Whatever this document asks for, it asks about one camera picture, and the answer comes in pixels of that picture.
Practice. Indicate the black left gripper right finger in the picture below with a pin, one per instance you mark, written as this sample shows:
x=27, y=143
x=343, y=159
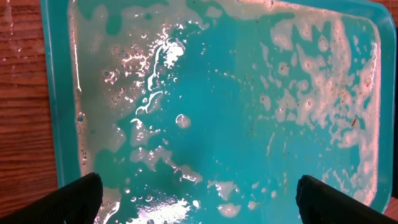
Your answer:
x=318, y=203

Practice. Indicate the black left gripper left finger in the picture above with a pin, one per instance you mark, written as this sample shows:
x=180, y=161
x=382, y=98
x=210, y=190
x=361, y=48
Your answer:
x=77, y=202

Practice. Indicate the teal plastic tray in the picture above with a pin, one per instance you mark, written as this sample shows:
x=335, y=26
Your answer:
x=196, y=111

